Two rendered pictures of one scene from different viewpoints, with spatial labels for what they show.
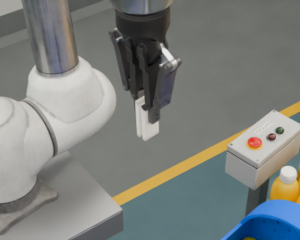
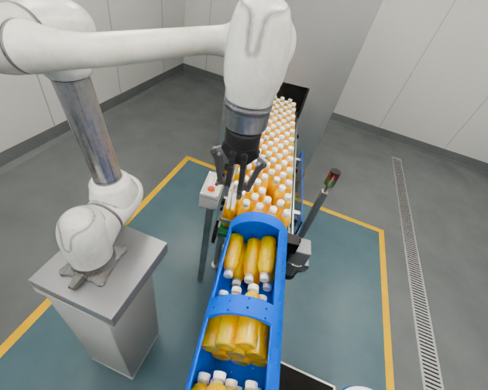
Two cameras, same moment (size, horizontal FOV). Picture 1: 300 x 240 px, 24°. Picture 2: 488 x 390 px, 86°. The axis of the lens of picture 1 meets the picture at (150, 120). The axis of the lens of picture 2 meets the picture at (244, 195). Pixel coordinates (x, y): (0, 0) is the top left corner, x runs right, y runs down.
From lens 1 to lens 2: 0.59 m
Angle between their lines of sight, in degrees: 33
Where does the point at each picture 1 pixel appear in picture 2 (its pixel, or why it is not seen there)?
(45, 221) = (127, 266)
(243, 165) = (209, 200)
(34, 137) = (111, 224)
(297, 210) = (259, 214)
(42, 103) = (106, 202)
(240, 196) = (172, 210)
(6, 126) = (94, 224)
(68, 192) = (132, 244)
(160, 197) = (136, 224)
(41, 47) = (99, 169)
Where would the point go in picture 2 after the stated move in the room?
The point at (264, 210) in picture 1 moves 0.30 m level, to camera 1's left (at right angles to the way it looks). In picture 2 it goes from (243, 220) to (180, 245)
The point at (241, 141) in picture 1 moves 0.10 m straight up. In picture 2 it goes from (204, 189) to (206, 176)
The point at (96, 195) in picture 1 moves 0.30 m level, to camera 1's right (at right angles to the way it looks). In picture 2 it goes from (148, 240) to (207, 217)
